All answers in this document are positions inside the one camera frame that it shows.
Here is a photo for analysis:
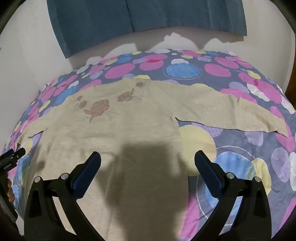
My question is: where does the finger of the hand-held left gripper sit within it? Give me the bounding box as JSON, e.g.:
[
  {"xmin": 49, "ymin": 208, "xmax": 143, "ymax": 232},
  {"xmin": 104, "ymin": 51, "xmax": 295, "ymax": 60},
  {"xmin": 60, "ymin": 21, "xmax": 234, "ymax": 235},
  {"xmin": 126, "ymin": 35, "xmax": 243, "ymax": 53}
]
[{"xmin": 0, "ymin": 148, "xmax": 26, "ymax": 161}]

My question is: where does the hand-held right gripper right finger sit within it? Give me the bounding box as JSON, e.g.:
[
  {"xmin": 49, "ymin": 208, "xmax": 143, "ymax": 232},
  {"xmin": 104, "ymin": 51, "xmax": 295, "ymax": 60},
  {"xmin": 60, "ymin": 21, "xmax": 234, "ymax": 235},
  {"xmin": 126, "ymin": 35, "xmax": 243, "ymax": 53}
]
[{"xmin": 194, "ymin": 150, "xmax": 272, "ymax": 241}]

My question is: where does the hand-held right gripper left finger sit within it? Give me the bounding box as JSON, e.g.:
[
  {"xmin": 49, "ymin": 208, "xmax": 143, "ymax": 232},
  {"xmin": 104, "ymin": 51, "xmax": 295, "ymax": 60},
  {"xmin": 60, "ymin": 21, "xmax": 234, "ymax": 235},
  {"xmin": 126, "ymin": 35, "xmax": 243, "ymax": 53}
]
[{"xmin": 24, "ymin": 151, "xmax": 109, "ymax": 241}]

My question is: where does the beige floral knit sweater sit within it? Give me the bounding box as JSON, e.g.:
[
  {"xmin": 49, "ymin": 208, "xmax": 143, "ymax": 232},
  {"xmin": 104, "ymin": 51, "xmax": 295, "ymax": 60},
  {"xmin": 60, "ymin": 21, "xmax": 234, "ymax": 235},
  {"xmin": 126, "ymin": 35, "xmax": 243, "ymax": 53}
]
[{"xmin": 18, "ymin": 79, "xmax": 289, "ymax": 241}]

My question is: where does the person's left hand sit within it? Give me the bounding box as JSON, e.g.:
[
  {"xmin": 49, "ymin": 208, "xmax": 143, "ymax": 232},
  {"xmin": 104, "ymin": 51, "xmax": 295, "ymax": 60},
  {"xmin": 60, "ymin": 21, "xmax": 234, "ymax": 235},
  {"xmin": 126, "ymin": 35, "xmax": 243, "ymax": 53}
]
[{"xmin": 6, "ymin": 177, "xmax": 16, "ymax": 203}]

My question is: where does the bedsheet with coloured circles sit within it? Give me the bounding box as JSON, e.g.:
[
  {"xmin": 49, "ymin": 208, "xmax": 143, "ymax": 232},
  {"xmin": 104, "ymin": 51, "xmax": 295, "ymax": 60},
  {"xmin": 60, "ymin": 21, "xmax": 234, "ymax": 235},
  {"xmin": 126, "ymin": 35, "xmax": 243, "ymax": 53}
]
[{"xmin": 0, "ymin": 49, "xmax": 296, "ymax": 241}]

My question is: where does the blue curtain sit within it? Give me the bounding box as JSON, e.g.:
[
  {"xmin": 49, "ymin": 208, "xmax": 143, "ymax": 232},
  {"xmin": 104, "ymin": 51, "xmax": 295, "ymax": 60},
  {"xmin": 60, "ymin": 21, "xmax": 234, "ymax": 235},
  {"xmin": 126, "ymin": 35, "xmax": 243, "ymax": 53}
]
[
  {"xmin": 126, "ymin": 0, "xmax": 248, "ymax": 37},
  {"xmin": 46, "ymin": 0, "xmax": 135, "ymax": 59}
]

